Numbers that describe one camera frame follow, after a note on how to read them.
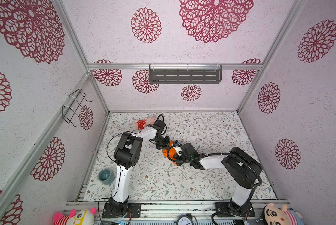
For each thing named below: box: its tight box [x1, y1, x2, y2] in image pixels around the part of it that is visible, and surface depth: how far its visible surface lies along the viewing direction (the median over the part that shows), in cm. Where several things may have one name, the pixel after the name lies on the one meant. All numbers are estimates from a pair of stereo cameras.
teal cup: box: [97, 167, 115, 186], surface depth 82 cm
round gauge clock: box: [176, 213, 194, 225], surface depth 70 cm
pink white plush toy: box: [53, 207, 97, 225], surface depth 67 cm
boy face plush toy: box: [261, 202, 304, 225], surface depth 67 cm
